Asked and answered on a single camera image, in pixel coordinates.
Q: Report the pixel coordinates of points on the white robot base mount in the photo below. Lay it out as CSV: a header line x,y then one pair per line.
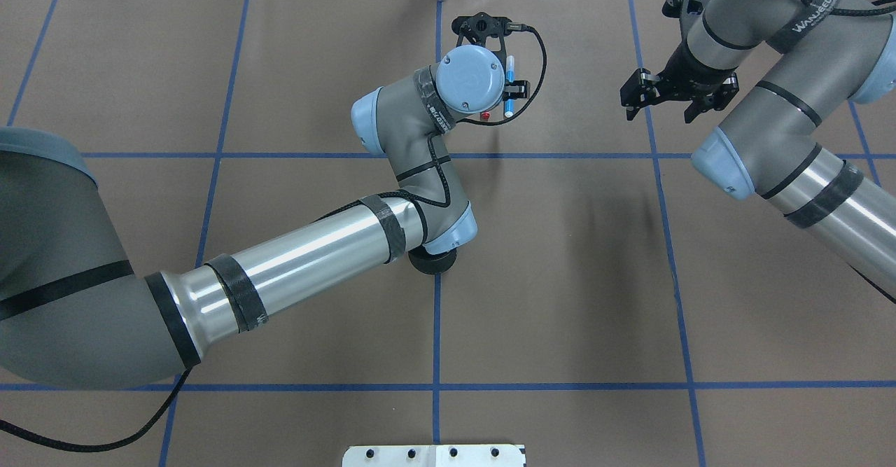
x,y
436,455

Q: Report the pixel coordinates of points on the black braided cable image-left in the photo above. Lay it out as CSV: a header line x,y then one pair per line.
x,y
878,8

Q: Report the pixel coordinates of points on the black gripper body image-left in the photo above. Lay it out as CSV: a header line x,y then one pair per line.
x,y
680,73

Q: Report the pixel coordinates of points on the grey robot arm image-right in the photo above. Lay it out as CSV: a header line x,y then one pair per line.
x,y
75,314

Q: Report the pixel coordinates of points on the black mesh pen cup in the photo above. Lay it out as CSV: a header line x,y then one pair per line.
x,y
432,264

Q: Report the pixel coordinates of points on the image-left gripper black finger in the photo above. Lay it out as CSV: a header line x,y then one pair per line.
x,y
716,100
638,91

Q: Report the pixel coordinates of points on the grey robot arm image-left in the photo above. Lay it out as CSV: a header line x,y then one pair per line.
x,y
831,52

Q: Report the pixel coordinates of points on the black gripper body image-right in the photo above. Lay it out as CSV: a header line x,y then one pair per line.
x,y
517,90

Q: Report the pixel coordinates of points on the blue marker pen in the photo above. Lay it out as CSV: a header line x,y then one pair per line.
x,y
508,107

